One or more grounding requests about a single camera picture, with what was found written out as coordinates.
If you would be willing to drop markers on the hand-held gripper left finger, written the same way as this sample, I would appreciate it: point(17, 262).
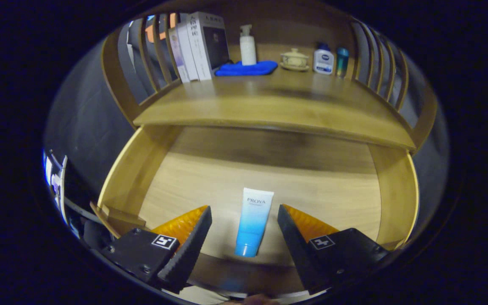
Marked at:
point(189, 254)

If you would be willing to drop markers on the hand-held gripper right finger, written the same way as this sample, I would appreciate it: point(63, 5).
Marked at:
point(301, 254)

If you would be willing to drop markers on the blue and white tube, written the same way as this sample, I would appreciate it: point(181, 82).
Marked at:
point(254, 220)

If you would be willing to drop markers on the wooden drawer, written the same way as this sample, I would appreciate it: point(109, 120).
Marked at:
point(269, 173)

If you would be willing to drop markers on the wooden countertop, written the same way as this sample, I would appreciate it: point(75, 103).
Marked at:
point(278, 101)

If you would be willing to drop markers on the black backdrop cloth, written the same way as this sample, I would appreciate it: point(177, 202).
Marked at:
point(83, 127)

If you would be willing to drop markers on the blue folded cloth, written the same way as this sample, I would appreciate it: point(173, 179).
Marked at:
point(246, 69)

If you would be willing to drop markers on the white lotion bottle blue cap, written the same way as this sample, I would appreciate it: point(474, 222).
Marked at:
point(323, 61)

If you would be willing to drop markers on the ceramic lidded teacup with saucer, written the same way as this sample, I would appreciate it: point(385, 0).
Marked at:
point(295, 60)

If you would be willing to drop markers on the teal slim bottle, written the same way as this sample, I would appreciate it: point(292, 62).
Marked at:
point(342, 63)

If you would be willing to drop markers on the purple spine book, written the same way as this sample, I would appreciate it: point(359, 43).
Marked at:
point(178, 55)

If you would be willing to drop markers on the thin white book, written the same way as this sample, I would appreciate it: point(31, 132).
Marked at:
point(188, 53)

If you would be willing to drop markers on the white pump bottle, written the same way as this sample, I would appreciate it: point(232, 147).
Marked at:
point(248, 48)

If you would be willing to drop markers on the grey portrait cover book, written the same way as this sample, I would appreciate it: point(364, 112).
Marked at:
point(214, 42)

